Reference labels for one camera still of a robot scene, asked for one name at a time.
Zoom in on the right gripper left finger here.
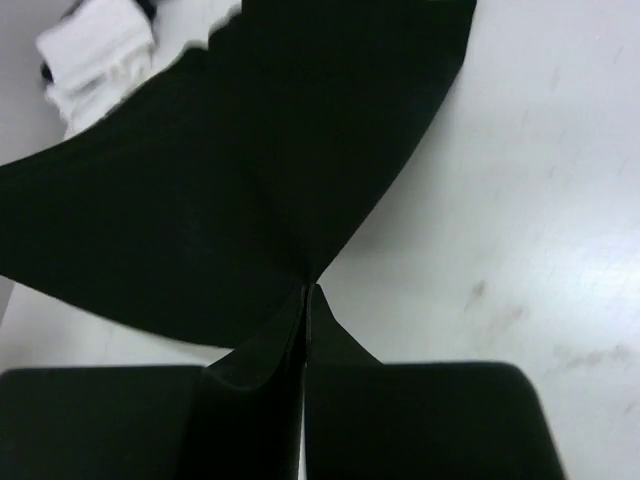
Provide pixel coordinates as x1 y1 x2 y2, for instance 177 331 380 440
1 289 306 479

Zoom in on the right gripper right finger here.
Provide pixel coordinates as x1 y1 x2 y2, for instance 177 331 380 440
304 287 565 479

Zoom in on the black tank top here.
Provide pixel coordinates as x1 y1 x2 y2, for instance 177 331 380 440
1 1 476 348

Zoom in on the lower folded white tank top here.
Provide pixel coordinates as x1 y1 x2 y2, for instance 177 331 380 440
45 1 241 139

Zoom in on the folded white tank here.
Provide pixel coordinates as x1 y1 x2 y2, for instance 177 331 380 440
45 1 241 139
35 0 157 93

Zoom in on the upper folded white tank top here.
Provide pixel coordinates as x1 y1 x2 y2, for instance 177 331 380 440
35 0 157 93

